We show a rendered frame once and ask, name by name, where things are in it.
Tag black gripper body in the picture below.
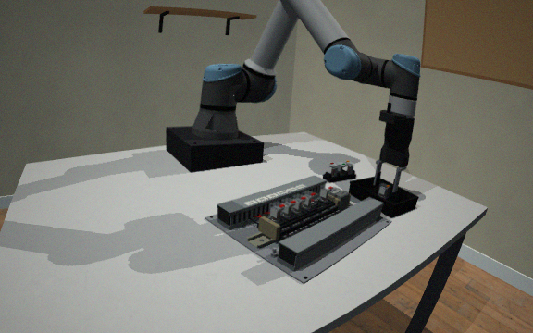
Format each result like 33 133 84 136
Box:
379 96 417 167

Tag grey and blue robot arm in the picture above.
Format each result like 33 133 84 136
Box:
192 0 420 140

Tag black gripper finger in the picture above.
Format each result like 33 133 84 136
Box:
373 160 385 186
391 166 407 193

